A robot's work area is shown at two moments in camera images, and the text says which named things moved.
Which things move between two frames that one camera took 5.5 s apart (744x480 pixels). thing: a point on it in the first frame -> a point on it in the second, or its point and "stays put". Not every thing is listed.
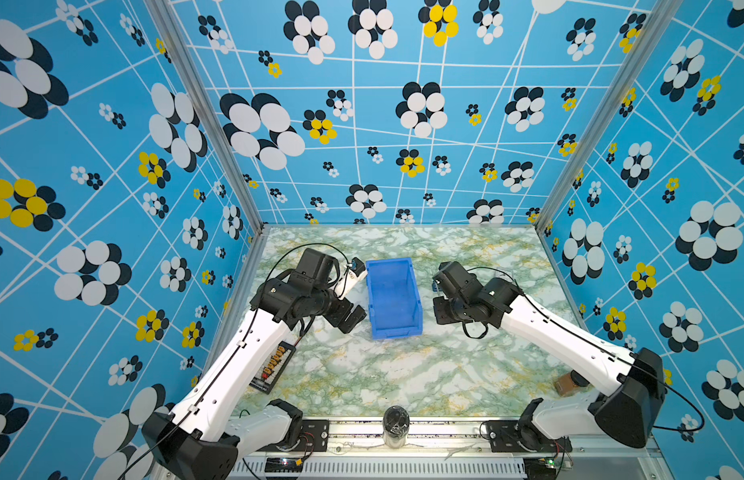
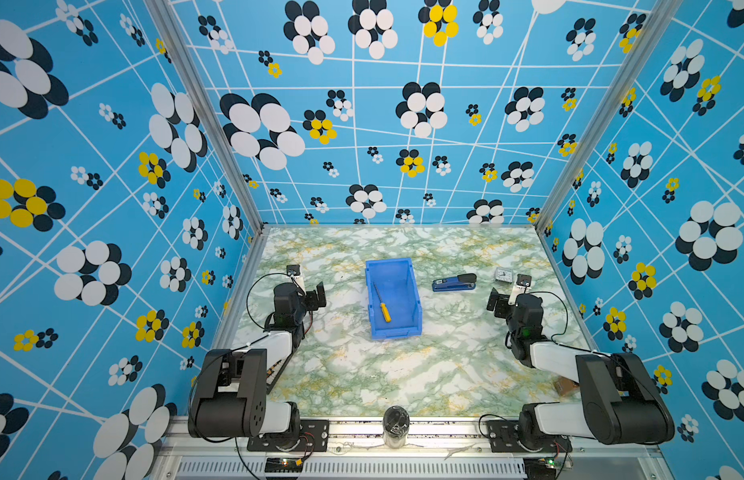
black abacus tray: (272, 367) stays put
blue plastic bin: (394, 299) stays put
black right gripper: (438, 303) -> (503, 304)
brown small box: (565, 385) stays put
